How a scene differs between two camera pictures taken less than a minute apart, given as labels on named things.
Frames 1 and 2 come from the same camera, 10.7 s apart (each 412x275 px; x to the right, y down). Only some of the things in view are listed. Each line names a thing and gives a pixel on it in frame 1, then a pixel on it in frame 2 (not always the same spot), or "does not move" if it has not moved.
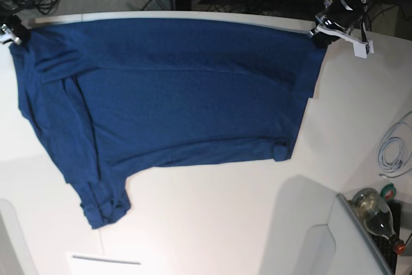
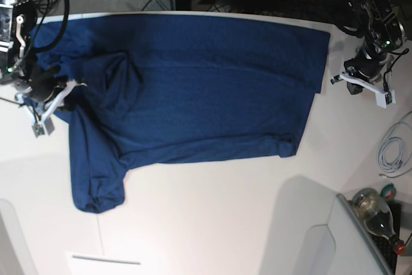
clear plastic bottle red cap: (376, 216) does not move
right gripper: (344, 10) -> (366, 65)
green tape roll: (389, 192) does not move
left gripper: (18, 30) -> (38, 81)
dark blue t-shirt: (109, 95) does not move
